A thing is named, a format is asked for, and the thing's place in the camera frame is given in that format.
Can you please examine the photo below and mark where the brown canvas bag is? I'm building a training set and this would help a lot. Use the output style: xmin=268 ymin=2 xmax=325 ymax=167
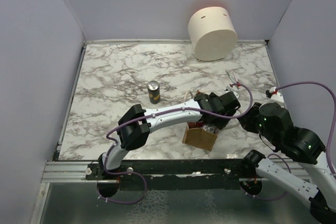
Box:
xmin=182 ymin=90 xmax=237 ymax=152

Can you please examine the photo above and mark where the black and gold can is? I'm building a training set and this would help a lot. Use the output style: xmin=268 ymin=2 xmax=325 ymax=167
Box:
xmin=147 ymin=80 xmax=161 ymax=104

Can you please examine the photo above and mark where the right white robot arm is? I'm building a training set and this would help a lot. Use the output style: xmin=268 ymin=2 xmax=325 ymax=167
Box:
xmin=239 ymin=102 xmax=335 ymax=223

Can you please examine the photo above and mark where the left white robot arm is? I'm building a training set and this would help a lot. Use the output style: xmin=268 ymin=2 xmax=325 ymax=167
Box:
xmin=98 ymin=91 xmax=240 ymax=179

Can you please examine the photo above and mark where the silver top soda can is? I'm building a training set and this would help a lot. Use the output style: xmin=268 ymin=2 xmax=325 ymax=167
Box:
xmin=202 ymin=124 xmax=216 ymax=134

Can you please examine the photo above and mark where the cream cylindrical container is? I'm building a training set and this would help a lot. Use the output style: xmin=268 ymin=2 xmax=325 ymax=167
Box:
xmin=188 ymin=6 xmax=238 ymax=61

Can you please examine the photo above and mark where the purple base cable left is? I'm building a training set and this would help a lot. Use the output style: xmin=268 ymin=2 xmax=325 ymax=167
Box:
xmin=91 ymin=170 xmax=148 ymax=204

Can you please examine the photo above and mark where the black mounting rail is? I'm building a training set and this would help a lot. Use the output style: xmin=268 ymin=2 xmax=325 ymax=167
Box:
xmin=86 ymin=159 xmax=259 ymax=191

